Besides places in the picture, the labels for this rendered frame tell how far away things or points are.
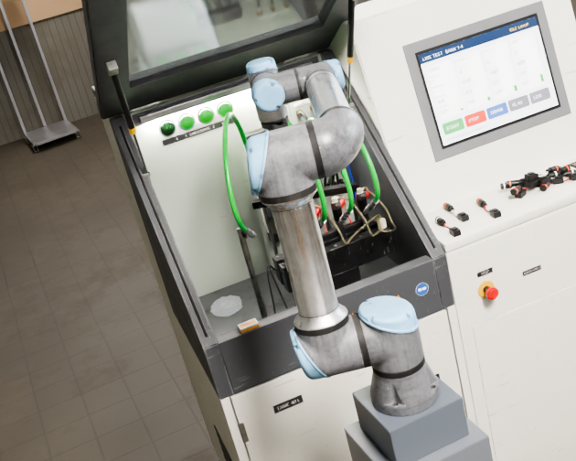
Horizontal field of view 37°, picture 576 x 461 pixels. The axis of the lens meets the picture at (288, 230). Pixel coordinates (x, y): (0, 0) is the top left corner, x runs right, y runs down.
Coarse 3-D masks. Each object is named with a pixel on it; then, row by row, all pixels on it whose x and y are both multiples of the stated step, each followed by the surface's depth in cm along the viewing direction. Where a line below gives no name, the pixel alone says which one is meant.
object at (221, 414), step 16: (176, 320) 274; (448, 320) 242; (192, 352) 258; (192, 368) 283; (464, 368) 248; (208, 384) 241; (464, 384) 250; (208, 400) 262; (224, 400) 225; (464, 400) 252; (208, 416) 290; (224, 416) 229; (224, 432) 248; (224, 448) 270; (240, 448) 231
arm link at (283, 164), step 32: (288, 128) 167; (256, 160) 165; (288, 160) 165; (320, 160) 165; (256, 192) 168; (288, 192) 166; (288, 224) 170; (288, 256) 174; (320, 256) 174; (320, 288) 175; (320, 320) 176; (352, 320) 180; (320, 352) 177; (352, 352) 177
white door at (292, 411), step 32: (448, 352) 244; (288, 384) 230; (320, 384) 233; (352, 384) 237; (448, 384) 248; (256, 416) 229; (288, 416) 233; (320, 416) 236; (352, 416) 240; (256, 448) 233; (288, 448) 236; (320, 448) 240
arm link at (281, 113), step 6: (258, 108) 214; (282, 108) 214; (258, 114) 215; (264, 114) 214; (270, 114) 213; (276, 114) 213; (282, 114) 214; (264, 120) 214; (270, 120) 214; (276, 120) 214
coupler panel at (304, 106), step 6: (294, 102) 263; (300, 102) 263; (306, 102) 264; (294, 108) 263; (300, 108) 264; (306, 108) 264; (312, 108) 263; (294, 114) 264; (300, 114) 261; (306, 114) 265; (312, 114) 266; (294, 120) 264; (300, 120) 265; (330, 180) 275
